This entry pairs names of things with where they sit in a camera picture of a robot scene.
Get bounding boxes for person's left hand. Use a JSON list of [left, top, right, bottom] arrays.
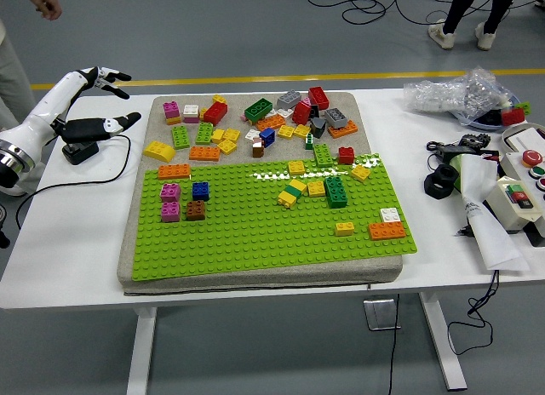
[[24, 0, 63, 21]]

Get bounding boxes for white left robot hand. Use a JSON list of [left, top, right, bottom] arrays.
[[0, 66, 142, 157]]

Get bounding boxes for green studded baseplate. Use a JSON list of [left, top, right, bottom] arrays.
[[130, 152, 418, 283]]

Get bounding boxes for yellow curved toy brick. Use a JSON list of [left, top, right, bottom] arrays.
[[142, 140, 176, 163]]

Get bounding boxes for pink and yellow brick stack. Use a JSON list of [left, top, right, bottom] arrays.
[[163, 100, 182, 126]]

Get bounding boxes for long orange toy brick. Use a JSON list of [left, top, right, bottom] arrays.
[[188, 146, 221, 163], [157, 163, 192, 181], [255, 113, 287, 132], [327, 119, 359, 140], [368, 221, 407, 242]]

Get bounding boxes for long red toy brick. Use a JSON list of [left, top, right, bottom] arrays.
[[307, 86, 331, 112], [203, 101, 229, 127]]

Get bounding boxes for long dark green brick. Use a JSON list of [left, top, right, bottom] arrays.
[[324, 175, 349, 209], [244, 97, 274, 124]]

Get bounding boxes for long grey toy brick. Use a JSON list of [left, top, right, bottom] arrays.
[[276, 89, 303, 110], [323, 107, 350, 129]]

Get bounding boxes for yellow and green brick stack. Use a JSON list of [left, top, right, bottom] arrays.
[[277, 178, 308, 209]]

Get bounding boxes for dark grey angled brick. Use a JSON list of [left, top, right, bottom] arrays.
[[309, 117, 328, 140]]

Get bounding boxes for black power adapter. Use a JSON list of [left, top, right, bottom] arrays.
[[62, 140, 100, 166]]

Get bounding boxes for person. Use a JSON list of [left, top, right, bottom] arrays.
[[427, 0, 519, 52], [0, 0, 63, 197]]

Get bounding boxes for yellow floor tape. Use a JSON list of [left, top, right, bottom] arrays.
[[30, 68, 545, 91]]

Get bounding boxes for white table leg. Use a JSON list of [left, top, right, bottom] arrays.
[[419, 291, 468, 392], [126, 306, 159, 395]]

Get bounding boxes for grey-brown mat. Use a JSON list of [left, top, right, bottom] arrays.
[[117, 91, 404, 297]]

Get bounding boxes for metal floor plate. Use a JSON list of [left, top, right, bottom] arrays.
[[363, 298, 403, 331]]

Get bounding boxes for black power supply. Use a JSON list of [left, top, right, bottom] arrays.
[[427, 140, 500, 164]]

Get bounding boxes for clear bubble wrap bag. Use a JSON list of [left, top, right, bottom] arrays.
[[403, 66, 519, 123]]

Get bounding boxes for black gear wheel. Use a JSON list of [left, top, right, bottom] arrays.
[[458, 132, 491, 151]]

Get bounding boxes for clear blue-rimmed container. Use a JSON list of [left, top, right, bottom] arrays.
[[451, 92, 529, 134]]

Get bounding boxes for white paper sheet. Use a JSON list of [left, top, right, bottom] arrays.
[[451, 152, 531, 272]]

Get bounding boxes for white button control box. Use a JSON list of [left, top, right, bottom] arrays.
[[497, 147, 545, 192]]

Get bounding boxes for white oval case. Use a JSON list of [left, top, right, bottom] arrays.
[[500, 121, 545, 154]]

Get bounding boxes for black adapter cord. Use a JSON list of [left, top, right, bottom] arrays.
[[15, 133, 132, 231]]

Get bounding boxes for black floor cable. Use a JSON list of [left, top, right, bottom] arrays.
[[304, 0, 399, 26], [393, 0, 545, 28]]

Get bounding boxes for black hanging cable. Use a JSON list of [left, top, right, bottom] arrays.
[[446, 269, 500, 357], [386, 293, 402, 395]]

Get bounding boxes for white switch box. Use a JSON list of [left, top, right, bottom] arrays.
[[485, 175, 545, 234]]

